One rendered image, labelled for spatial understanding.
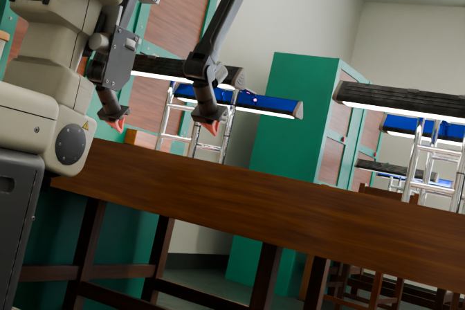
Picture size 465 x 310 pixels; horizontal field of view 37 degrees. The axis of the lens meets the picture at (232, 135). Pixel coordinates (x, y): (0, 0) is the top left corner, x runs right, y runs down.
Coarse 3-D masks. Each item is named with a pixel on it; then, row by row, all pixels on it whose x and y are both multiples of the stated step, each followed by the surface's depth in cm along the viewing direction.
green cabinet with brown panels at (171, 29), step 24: (0, 0) 241; (168, 0) 326; (192, 0) 344; (216, 0) 361; (0, 24) 239; (24, 24) 250; (144, 24) 310; (168, 24) 329; (192, 24) 348; (144, 48) 313; (168, 48) 332; (192, 48) 351; (0, 72) 242; (96, 96) 291; (120, 96) 304; (144, 96) 321; (96, 120) 294; (144, 120) 324; (168, 120) 342
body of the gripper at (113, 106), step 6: (102, 102) 232; (108, 102) 231; (114, 102) 232; (102, 108) 238; (108, 108) 232; (114, 108) 233; (120, 108) 236; (126, 108) 235; (102, 114) 235; (108, 114) 234; (114, 114) 234; (120, 114) 233
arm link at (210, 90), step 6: (192, 84) 201; (198, 84) 200; (204, 84) 199; (210, 84) 200; (198, 90) 200; (204, 90) 200; (210, 90) 201; (198, 96) 201; (204, 96) 201; (210, 96) 202
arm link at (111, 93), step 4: (96, 88) 229; (100, 88) 228; (104, 88) 228; (100, 92) 228; (104, 92) 228; (108, 92) 228; (112, 92) 230; (100, 96) 229; (104, 96) 229; (108, 96) 229; (112, 96) 230; (100, 100) 231; (104, 100) 230; (108, 100) 230
